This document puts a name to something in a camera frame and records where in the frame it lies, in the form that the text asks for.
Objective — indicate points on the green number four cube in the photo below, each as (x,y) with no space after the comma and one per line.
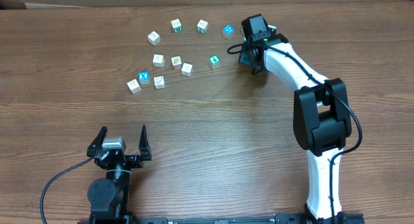
(214,61)

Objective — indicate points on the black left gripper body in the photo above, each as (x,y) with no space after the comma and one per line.
(132,160)

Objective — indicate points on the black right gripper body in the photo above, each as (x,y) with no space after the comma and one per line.
(246,58)

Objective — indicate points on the wooden cube red Y side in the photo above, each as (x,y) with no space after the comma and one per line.
(176,62)

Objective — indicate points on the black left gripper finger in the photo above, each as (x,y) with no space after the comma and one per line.
(143,146)
(96,144)

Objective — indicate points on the wooden cube green letter side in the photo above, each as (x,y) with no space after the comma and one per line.
(176,25)

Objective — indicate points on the wooden cube letter I side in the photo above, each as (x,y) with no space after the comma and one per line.
(159,82)

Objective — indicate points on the wooden cube green J side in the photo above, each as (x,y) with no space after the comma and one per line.
(202,26)

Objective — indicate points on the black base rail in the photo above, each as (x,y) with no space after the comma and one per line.
(276,219)

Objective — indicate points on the plain wooden cube far left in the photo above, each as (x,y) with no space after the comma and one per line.
(154,38)

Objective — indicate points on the blue letter X cube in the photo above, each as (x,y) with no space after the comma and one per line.
(143,78)

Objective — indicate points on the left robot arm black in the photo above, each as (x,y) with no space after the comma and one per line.
(109,196)

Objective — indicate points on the wooden cube fish drawing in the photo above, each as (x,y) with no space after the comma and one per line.
(134,86)

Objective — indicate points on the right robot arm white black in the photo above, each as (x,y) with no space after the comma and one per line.
(321,121)

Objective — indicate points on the blue top wooden cube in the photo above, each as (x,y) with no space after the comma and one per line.
(228,31)

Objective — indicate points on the wooden cube globe drawing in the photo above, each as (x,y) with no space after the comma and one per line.
(158,60)

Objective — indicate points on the wooden cube ice cream drawing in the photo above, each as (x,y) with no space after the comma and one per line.
(187,69)

